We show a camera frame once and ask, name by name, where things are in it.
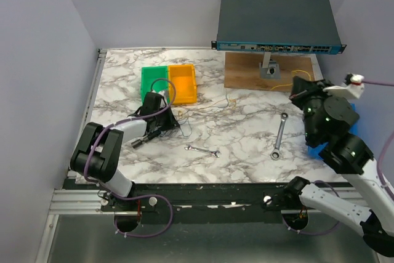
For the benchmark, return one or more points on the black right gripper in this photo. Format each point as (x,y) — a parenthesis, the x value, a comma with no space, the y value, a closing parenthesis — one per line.
(300,87)

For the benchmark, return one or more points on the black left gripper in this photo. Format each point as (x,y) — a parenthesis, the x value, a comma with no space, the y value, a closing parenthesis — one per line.
(172,124)

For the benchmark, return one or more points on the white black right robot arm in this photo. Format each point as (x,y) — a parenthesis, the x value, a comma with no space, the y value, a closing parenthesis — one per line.
(350,157)

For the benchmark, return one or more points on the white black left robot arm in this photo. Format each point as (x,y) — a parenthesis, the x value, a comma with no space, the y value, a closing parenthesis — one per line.
(97,152)

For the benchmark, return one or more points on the black pipe fitting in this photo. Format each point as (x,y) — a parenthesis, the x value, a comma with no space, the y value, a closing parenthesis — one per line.
(139,142)

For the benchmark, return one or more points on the small open-end wrench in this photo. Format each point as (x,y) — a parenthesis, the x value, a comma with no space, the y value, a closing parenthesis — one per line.
(214,153)

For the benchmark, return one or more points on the grey metal stand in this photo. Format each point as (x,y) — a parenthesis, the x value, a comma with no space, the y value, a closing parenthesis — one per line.
(269,68)

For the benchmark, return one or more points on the green plastic bin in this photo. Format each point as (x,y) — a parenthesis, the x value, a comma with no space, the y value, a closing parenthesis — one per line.
(149,75)

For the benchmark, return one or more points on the orange plastic bin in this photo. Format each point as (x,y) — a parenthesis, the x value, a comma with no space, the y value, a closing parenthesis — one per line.
(184,79)

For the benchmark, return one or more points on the brown wooden board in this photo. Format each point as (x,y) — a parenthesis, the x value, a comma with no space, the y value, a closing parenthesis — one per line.
(242,71)

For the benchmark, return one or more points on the blue plastic bin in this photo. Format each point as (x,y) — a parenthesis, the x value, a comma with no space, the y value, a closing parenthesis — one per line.
(317,150)

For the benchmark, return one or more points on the silver ratchet wrench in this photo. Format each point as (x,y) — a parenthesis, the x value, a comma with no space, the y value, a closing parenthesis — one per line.
(275,154)

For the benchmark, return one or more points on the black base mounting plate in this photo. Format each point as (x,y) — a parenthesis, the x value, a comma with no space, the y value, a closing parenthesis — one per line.
(208,203)

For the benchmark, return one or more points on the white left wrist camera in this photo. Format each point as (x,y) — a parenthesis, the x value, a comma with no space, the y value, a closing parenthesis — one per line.
(165,94)

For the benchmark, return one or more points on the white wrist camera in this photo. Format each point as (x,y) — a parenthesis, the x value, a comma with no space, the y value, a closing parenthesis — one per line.
(165,94)
(351,89)

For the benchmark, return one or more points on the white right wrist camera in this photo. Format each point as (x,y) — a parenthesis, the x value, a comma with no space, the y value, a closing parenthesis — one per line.
(351,89)

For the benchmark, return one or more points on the grey network switch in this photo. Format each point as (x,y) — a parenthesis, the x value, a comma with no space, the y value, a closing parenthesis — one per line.
(283,26)

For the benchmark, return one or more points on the aluminium frame rail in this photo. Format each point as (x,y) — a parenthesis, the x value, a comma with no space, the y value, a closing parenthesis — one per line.
(75,202)

